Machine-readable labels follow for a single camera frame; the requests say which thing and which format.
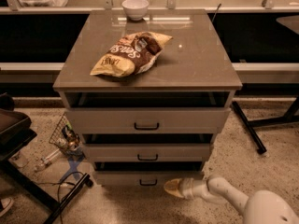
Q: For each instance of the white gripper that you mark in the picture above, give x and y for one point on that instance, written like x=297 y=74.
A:
x=189 y=188

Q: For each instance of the grey drawer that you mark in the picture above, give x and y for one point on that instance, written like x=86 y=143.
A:
x=147 y=120
x=141 y=178
x=154 y=152

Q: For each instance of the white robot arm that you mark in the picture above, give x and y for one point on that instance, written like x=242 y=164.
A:
x=262 y=207

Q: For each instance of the grey drawer cabinet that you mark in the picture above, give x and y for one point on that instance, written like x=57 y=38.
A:
x=193 y=71

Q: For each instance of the clear plastic bottle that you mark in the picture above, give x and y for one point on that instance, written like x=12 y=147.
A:
x=47 y=161

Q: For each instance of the black stand base right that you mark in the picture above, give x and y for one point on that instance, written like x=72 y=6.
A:
x=290 y=116

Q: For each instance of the yellow brown chip bag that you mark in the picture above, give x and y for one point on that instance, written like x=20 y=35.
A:
x=131 y=55

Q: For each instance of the dark tray on table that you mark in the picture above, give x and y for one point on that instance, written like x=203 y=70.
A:
x=13 y=125

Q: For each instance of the white ceramic bowl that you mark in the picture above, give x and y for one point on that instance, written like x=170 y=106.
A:
x=135 y=10

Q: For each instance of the wire mesh basket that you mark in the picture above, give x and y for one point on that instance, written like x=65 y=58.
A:
x=64 y=138

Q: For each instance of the black table leg frame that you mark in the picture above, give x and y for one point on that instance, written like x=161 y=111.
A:
x=10 y=145

